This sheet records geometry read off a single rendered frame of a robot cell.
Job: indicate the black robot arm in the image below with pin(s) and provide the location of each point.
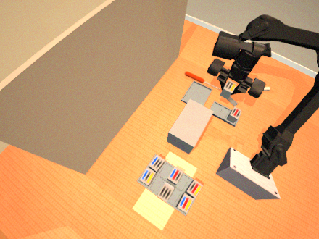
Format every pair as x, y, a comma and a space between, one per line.
276, 141

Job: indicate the cream block with red and black stripes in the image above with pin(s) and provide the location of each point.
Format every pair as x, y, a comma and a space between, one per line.
234, 114

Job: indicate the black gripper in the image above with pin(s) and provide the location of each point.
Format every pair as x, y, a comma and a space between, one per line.
238, 74

